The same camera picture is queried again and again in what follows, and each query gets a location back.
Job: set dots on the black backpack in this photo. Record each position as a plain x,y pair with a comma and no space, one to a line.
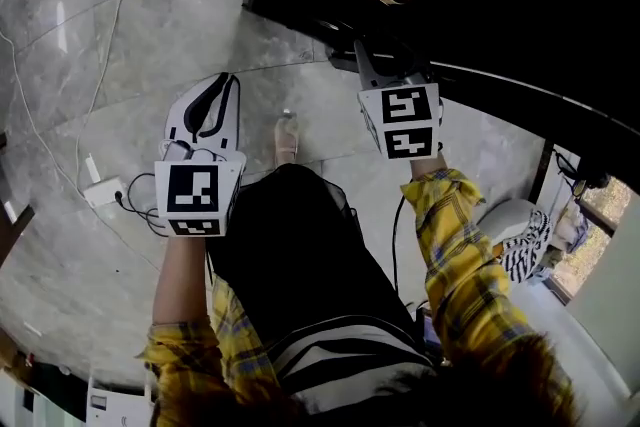
595,175

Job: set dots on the person's right forearm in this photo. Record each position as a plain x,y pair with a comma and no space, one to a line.
465,275

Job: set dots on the white round ottoman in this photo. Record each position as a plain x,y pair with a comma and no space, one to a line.
505,220

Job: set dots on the person's beige shoe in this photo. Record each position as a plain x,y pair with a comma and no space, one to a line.
286,140

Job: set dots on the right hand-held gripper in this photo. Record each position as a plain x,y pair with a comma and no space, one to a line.
405,125

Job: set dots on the white power adapter with cable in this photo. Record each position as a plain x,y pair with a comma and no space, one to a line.
102,194

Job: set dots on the dark wooden stool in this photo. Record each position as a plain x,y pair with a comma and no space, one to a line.
17,222

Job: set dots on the person's striped shirt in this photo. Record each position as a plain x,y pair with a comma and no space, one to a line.
340,355

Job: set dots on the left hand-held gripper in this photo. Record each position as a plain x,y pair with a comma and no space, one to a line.
192,195

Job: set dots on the person's left forearm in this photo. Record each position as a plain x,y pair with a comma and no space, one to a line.
180,280

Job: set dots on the black white striped cloth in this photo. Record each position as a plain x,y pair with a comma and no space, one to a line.
525,255

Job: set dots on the person's yellow plaid shirt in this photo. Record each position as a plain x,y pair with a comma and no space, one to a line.
230,320

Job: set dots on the person's black skirt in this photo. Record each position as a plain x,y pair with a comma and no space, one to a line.
300,255

